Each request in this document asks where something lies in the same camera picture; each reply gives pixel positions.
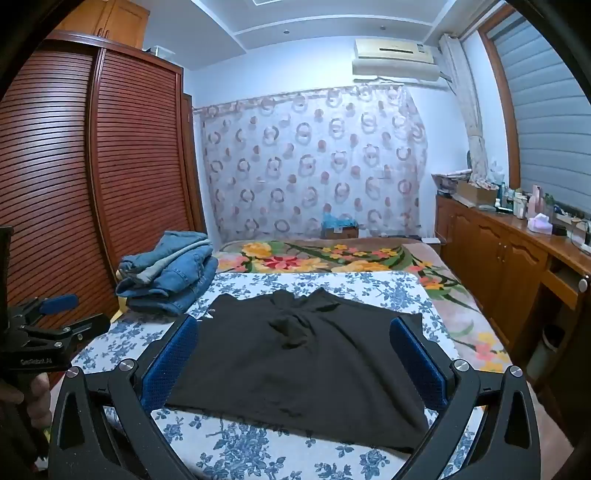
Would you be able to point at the wooden window frame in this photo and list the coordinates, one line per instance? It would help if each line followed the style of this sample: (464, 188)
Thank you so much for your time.
(505, 115)

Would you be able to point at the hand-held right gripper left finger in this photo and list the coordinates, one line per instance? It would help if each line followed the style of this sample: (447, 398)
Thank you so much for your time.
(171, 364)

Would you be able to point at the wooden sideboard cabinet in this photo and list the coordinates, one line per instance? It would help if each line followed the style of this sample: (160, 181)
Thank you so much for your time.
(489, 258)

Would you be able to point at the brown slatted wardrobe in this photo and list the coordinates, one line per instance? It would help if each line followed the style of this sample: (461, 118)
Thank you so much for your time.
(55, 184)

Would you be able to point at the white blue floral sheet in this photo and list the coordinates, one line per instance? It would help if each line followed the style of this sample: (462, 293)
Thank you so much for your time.
(258, 452)

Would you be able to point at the beige air conditioner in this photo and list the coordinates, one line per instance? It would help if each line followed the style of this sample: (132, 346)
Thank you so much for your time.
(397, 62)

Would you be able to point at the white power strip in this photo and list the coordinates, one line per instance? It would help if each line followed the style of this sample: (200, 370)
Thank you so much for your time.
(430, 240)

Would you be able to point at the grey window blind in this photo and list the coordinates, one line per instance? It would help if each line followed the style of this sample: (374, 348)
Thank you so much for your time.
(549, 115)

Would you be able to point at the white trash bin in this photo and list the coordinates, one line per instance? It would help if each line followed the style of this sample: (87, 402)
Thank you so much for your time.
(545, 350)

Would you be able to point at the person's left forearm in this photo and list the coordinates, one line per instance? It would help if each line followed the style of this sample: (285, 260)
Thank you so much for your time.
(8, 438)

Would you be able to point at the circle patterned curtain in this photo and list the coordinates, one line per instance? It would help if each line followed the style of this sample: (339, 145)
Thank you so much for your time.
(314, 161)

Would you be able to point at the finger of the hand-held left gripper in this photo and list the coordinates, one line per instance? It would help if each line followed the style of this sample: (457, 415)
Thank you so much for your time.
(60, 302)
(87, 325)

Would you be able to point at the folded light blue jeans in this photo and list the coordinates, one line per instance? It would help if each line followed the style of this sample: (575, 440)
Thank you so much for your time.
(180, 242)

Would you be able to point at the tied floral side curtain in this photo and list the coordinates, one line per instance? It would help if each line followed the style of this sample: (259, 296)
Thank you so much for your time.
(471, 120)

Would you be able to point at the person's left hand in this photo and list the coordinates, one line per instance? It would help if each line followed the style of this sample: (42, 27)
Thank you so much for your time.
(39, 397)

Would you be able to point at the wooden overhead cabinet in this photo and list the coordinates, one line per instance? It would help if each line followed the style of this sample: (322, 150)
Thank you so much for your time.
(106, 18)

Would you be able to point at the folded dark blue jeans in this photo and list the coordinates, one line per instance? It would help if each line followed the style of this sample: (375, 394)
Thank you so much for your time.
(184, 286)

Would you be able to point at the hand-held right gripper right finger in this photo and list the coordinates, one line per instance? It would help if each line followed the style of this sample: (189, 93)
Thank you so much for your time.
(420, 364)

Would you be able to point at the open cardboard box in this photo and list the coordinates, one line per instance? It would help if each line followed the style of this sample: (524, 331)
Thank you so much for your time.
(473, 194)

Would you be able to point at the cardboard box with blue cloth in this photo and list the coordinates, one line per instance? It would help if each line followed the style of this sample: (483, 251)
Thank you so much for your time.
(339, 228)

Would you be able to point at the white storage box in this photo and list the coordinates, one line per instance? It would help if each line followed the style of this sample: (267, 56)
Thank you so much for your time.
(159, 50)

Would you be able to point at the patterned storage basket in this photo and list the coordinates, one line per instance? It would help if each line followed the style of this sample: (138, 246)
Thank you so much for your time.
(450, 180)

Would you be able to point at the black pants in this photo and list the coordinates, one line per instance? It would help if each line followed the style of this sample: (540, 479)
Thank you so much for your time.
(300, 378)

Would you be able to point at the colourful floral blanket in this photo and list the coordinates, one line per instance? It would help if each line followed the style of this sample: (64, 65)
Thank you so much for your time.
(286, 261)

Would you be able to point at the pink tissue box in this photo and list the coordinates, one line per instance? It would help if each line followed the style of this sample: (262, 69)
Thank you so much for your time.
(541, 225)

